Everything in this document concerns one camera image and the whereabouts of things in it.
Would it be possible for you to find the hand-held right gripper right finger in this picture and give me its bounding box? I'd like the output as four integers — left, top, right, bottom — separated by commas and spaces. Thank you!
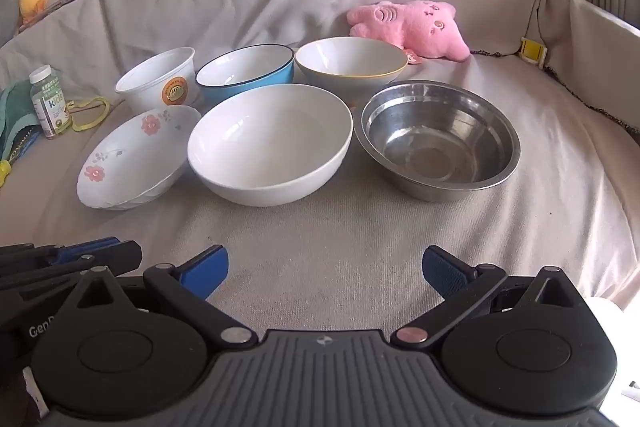
390, 245, 586, 350

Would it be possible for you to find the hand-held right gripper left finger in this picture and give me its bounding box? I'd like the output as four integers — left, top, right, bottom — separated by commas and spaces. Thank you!
65, 245, 255, 349

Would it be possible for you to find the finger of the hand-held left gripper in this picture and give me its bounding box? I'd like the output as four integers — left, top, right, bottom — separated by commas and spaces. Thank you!
0, 241, 143, 293
0, 237, 121, 275

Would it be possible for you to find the white floral plate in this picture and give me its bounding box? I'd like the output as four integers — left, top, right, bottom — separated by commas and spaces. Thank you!
76, 105, 202, 211

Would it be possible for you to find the stainless steel bowl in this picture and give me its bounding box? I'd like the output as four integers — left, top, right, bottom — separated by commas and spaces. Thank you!
354, 80, 521, 202

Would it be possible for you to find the large plain white bowl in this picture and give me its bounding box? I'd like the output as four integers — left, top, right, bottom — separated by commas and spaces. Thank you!
187, 83, 354, 208

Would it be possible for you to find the white plastic bowl orange label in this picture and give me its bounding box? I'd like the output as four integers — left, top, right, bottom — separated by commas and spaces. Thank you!
114, 47, 201, 114

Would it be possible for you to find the blue bowl black rim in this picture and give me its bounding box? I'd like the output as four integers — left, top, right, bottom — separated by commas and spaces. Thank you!
194, 44, 296, 100

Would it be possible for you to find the white bowl yellow rim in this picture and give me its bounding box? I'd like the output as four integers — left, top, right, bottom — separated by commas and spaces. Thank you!
294, 37, 409, 105

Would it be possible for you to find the green cloth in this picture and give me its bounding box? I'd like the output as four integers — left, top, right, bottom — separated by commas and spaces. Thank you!
0, 79, 43, 152

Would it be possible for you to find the clear bottle white cap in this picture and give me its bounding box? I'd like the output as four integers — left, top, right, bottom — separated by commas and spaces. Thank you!
28, 65, 68, 140

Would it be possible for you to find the yellow white clip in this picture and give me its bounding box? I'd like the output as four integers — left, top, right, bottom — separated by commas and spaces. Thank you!
520, 38, 548, 66

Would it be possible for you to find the pink plush toy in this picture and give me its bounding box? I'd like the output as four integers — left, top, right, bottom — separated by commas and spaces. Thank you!
347, 0, 472, 64

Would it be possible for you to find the yellow loop strap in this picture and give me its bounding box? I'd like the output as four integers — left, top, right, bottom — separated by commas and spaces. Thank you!
65, 96, 111, 132

